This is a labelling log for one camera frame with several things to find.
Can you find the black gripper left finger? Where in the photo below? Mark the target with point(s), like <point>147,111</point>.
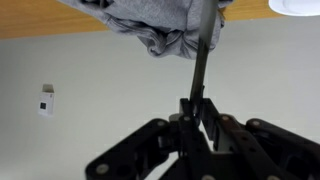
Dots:
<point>150,150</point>

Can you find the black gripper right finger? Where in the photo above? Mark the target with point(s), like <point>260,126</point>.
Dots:
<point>260,150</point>

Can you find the black pen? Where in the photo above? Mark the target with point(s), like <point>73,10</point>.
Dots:
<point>201,66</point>

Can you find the grey cloth garment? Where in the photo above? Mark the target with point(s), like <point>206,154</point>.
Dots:
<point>150,20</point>

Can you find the white wall box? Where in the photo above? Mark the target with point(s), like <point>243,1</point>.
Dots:
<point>46,105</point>

